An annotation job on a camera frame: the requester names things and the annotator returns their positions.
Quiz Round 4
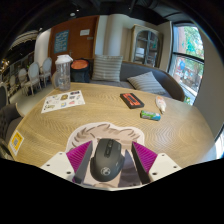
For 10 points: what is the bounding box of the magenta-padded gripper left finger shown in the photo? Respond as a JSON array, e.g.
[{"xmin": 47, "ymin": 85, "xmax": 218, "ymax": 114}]
[{"xmin": 39, "ymin": 140, "xmax": 94, "ymax": 185}]

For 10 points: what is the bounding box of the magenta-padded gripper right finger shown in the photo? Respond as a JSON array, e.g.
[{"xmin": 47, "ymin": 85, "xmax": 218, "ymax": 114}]
[{"xmin": 130, "ymin": 141, "xmax": 184, "ymax": 185}]

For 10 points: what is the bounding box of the black computer mouse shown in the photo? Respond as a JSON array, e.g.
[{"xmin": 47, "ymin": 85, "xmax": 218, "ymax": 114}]
[{"xmin": 89, "ymin": 138, "xmax": 126, "ymax": 183}]

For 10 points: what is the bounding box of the cat-shaped mouse pad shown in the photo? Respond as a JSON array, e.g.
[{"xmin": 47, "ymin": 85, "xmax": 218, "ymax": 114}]
[{"xmin": 64, "ymin": 122, "xmax": 146, "ymax": 188}]

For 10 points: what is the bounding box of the yellow square sticker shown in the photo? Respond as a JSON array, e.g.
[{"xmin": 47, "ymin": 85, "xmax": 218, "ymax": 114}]
[{"xmin": 8, "ymin": 129, "xmax": 25, "ymax": 157}]

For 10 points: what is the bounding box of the green and blue packet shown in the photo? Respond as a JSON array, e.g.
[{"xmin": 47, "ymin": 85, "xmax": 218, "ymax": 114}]
[{"xmin": 140, "ymin": 110, "xmax": 162, "ymax": 122}]

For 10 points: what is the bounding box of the white tube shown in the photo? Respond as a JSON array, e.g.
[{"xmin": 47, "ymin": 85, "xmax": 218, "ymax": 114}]
[{"xmin": 154, "ymin": 95, "xmax": 167, "ymax": 114}]

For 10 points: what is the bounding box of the white sticker sheet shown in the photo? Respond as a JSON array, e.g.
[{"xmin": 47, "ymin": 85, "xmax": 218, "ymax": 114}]
[{"xmin": 40, "ymin": 89, "xmax": 86, "ymax": 114}]

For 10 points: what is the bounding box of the grey tufted chair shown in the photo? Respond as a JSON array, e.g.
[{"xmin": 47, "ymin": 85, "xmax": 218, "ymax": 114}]
[{"xmin": 0, "ymin": 103, "xmax": 25, "ymax": 143}]

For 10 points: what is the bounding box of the black and orange small box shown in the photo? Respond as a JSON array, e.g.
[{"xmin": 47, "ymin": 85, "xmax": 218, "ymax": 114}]
[{"xmin": 119, "ymin": 92, "xmax": 146, "ymax": 110}]

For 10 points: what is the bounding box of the grey curved sofa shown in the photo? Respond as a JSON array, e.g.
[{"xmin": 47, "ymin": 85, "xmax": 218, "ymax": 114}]
[{"xmin": 51, "ymin": 59, "xmax": 186, "ymax": 103}]

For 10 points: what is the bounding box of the flat striped grey cushion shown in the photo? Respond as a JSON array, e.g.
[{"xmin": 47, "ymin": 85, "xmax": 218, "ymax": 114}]
[{"xmin": 126, "ymin": 71, "xmax": 168, "ymax": 96}]

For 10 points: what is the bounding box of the group of white chairs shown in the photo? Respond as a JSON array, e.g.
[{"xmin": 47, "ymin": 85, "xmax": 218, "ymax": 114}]
[{"xmin": 6, "ymin": 56, "xmax": 54, "ymax": 98}]

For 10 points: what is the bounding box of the black bag with orange top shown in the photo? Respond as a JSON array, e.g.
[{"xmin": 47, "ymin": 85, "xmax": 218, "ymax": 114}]
[{"xmin": 69, "ymin": 58, "xmax": 93, "ymax": 83}]

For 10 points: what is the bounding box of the large striped grey cushion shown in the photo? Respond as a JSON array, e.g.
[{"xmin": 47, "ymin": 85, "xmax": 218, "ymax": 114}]
[{"xmin": 91, "ymin": 54, "xmax": 124, "ymax": 83}]

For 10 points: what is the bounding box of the black-framed window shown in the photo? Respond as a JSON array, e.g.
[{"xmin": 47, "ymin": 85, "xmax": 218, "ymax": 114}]
[{"xmin": 167, "ymin": 22, "xmax": 206, "ymax": 106}]

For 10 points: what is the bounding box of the arched glass-door cabinet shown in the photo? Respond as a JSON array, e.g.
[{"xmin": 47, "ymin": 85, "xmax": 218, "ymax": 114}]
[{"xmin": 129, "ymin": 23, "xmax": 160, "ymax": 68}]

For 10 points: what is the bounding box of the blue wall poster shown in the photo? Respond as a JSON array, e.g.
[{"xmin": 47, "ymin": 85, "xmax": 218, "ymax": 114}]
[{"xmin": 53, "ymin": 29, "xmax": 70, "ymax": 55}]

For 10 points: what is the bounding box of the small white wall sign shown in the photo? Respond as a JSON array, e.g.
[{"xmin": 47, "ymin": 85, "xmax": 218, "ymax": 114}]
[{"xmin": 79, "ymin": 28, "xmax": 91, "ymax": 37}]

